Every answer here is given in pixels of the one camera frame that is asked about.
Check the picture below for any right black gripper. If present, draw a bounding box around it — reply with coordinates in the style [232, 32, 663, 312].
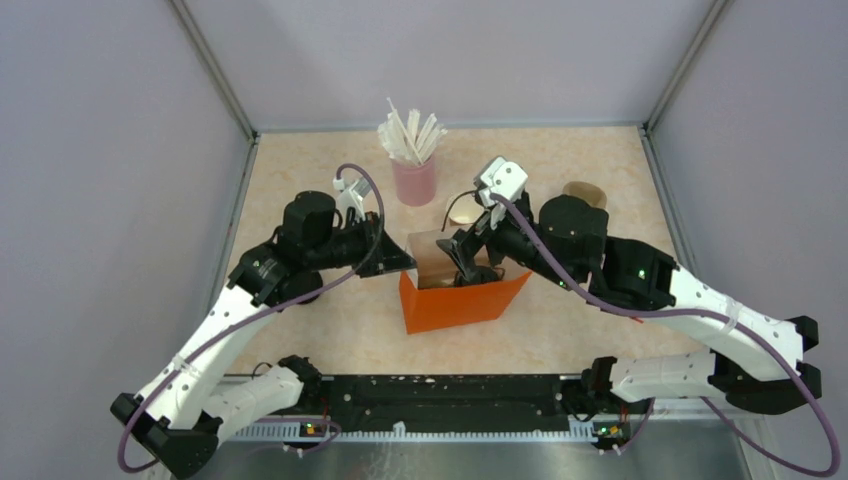
[437, 194, 580, 292]

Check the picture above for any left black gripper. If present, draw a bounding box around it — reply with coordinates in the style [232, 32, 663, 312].
[307, 210, 418, 277]

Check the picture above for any orange paper bag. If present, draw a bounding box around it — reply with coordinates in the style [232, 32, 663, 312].
[399, 216, 531, 335]

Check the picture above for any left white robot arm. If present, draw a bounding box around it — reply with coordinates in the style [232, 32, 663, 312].
[110, 191, 414, 479]

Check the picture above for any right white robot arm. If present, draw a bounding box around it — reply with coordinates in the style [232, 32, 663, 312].
[438, 195, 822, 415]

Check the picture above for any stack of brown paper cups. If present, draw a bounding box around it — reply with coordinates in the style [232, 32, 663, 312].
[444, 193, 482, 226]

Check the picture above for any black plastic lid stack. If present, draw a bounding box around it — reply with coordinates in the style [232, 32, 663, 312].
[280, 271, 324, 302]

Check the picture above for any pink cylindrical straw holder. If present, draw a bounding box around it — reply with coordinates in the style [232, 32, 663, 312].
[390, 157, 437, 207]

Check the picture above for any bundle of white wrapped straws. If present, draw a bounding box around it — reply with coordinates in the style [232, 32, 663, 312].
[376, 97, 448, 167]

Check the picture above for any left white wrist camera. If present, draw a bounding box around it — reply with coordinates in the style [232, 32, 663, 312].
[332, 177, 371, 225]

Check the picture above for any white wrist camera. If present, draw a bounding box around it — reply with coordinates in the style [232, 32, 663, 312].
[473, 156, 528, 208]
[332, 177, 371, 225]

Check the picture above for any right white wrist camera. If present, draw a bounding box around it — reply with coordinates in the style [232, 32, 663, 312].
[473, 156, 528, 208]

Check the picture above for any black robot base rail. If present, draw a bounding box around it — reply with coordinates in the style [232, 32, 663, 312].
[258, 370, 654, 439]

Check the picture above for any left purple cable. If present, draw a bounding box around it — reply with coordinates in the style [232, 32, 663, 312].
[117, 162, 387, 475]

